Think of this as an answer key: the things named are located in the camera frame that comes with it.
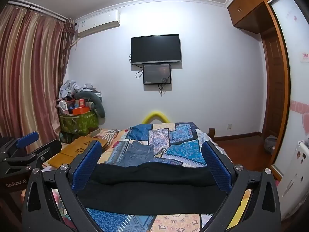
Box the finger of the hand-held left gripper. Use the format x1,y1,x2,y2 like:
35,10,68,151
16,132,39,149
2,140,63,169

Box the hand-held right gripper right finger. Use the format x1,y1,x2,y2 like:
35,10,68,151
201,140,282,232

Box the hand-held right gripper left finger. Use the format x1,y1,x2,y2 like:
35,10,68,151
22,140,107,232

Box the black pants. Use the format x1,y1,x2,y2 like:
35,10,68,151
72,162,230,217

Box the striped bedsheet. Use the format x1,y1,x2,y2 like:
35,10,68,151
89,129,119,148

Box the green patterned bag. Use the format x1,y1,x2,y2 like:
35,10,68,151
59,111,99,144

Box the yellow blanket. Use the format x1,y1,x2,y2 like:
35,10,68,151
229,188,252,226

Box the patchwork patterned quilt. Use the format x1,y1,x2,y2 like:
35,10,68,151
51,122,251,232

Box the blue jeans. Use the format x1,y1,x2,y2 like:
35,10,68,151
106,141,155,168

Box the orange box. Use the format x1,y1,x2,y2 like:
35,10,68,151
72,107,90,115

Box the grey cloth heap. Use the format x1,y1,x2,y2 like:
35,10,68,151
264,135,278,154

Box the striped brown curtain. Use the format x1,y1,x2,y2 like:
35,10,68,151
0,1,76,148

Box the pile of grey clothes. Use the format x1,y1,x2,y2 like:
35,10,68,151
59,80,102,100

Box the yellow foam tube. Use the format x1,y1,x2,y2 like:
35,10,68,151
141,111,171,124

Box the wooden door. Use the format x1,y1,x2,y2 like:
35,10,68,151
261,26,290,166

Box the white sliding wardrobe door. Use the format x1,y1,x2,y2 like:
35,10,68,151
270,0,309,223

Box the white air conditioner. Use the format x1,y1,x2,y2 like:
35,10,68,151
74,10,121,38

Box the wooden overhead cabinet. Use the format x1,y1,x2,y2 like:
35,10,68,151
227,0,287,35

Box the small black wall monitor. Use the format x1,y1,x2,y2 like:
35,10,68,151
143,63,172,85

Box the black wall television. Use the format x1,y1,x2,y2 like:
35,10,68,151
131,34,182,65

